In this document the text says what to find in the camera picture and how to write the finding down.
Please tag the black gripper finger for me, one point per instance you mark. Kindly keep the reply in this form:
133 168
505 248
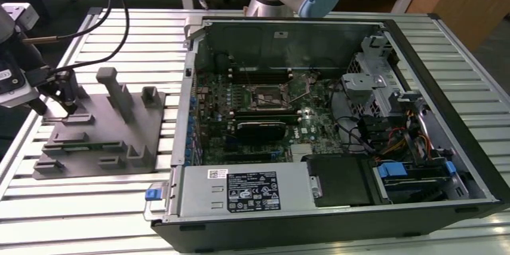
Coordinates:
40 107
71 93

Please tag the CPU socket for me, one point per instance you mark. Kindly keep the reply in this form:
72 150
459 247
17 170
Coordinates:
264 92

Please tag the grey parts rack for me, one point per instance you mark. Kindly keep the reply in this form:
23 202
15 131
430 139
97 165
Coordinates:
99 135

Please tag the green RAM stick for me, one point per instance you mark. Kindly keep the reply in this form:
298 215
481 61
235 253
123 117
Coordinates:
263 117
93 146

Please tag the green motherboard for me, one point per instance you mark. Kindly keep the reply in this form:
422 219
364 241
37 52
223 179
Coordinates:
215 99

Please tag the blue case latch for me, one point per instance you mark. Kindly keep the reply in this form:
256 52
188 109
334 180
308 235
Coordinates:
154 194

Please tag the thin metal locking lever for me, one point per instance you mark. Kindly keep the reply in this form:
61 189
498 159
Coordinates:
268 101
248 78

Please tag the grey power supply unit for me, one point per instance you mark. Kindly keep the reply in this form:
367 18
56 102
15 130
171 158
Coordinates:
199 192

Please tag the black graphics card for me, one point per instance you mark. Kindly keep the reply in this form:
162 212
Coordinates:
259 132

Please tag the black expansion slot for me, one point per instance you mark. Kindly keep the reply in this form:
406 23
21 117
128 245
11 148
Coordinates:
247 157

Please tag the silver chipset heatsink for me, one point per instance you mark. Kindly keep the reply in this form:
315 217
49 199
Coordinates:
302 151

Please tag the black open PC case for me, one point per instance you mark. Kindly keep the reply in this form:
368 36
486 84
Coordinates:
279 231

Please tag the silver metal drive cage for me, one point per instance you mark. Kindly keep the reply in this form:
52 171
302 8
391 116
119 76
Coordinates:
360 83

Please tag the black plastic shroud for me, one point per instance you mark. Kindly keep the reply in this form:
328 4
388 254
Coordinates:
342 180

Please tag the hard disk in blue carrier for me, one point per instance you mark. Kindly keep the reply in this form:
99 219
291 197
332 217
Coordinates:
392 171

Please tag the wooden cabinet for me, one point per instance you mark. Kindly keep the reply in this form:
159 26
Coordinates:
470 4

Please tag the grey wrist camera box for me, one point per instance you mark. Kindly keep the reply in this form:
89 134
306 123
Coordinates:
20 16

